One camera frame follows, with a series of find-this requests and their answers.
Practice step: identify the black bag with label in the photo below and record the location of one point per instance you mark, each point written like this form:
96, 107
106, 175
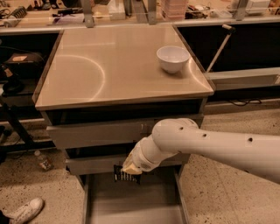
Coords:
26, 65

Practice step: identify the grey drawer cabinet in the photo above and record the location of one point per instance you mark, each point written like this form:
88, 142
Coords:
112, 73

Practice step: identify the black metal stand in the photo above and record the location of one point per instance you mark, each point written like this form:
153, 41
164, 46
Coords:
28, 143

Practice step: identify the black headphones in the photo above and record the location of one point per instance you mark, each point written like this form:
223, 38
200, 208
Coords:
13, 84

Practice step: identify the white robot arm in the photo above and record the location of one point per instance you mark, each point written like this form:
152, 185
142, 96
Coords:
256, 154

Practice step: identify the white device on bench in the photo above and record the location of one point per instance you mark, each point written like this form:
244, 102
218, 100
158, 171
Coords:
257, 6

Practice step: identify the white box on bench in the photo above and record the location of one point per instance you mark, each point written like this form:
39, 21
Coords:
116, 10

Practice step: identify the white sneaker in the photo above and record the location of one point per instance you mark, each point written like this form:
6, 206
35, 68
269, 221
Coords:
26, 212

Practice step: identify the white bowl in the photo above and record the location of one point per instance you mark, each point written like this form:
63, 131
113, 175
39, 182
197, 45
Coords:
172, 58

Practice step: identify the grey top drawer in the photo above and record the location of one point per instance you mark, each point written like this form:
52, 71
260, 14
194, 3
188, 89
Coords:
101, 133

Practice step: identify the grey metal post middle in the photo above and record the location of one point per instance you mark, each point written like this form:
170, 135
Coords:
152, 11

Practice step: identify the grey middle drawer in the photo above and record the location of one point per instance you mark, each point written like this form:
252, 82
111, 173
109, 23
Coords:
95, 160

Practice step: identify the grey metal post right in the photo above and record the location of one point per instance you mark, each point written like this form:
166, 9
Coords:
239, 9

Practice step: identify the grey metal post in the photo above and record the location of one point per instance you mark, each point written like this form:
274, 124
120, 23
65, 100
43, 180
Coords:
87, 11
152, 11
239, 9

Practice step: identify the grey open bottom drawer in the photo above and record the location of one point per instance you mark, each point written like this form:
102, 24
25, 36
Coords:
156, 199

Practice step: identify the pink stacked trays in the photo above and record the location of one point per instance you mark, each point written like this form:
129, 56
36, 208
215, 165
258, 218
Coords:
173, 9

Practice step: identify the plastic water bottle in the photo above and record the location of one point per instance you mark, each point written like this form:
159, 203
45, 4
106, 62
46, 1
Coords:
43, 160

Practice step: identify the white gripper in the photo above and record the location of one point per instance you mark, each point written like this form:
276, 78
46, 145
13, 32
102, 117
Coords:
141, 161

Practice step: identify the grey metal post left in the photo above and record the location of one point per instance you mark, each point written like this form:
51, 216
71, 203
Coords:
87, 11

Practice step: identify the black rxbar chocolate bar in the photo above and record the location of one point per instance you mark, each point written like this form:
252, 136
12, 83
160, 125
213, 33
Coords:
120, 175

